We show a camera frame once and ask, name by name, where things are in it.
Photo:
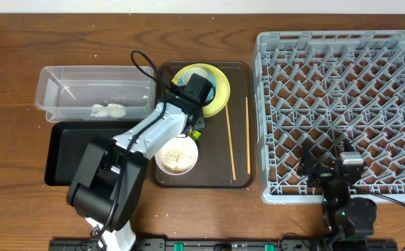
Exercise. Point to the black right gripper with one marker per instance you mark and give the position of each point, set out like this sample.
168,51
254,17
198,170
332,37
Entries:
307,166

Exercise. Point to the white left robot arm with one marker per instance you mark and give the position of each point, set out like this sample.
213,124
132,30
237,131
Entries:
108,182

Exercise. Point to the white cup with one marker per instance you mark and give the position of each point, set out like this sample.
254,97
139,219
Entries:
194,71

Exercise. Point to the yellow plate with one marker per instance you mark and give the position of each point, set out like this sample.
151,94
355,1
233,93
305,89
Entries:
217,78

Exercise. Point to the blue plate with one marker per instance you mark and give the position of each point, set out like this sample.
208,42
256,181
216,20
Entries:
211,94

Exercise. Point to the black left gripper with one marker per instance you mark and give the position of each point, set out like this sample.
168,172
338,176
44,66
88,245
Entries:
202,123

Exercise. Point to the brown serving tray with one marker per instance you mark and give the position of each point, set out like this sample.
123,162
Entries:
213,167

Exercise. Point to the green yellow snack wrapper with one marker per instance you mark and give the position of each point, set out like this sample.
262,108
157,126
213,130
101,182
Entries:
195,134

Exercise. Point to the grey dishwasher rack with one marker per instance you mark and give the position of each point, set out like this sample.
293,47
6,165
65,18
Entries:
321,88

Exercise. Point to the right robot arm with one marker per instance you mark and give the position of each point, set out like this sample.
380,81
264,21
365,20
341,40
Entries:
350,219

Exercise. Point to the white bowl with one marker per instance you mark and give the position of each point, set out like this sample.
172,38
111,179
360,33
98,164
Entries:
181,142

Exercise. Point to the white tissue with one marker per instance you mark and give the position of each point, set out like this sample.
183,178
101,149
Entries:
112,109

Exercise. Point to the pile of rice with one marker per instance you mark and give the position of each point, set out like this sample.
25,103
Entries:
177,161

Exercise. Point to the left wooden chopstick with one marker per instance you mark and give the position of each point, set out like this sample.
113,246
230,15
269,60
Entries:
233,168

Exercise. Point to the black plastic tray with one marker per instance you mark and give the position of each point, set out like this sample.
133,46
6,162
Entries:
68,142

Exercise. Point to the clear plastic waste bin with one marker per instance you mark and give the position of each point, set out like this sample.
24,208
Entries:
67,93

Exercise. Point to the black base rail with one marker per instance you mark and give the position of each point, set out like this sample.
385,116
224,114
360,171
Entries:
158,244

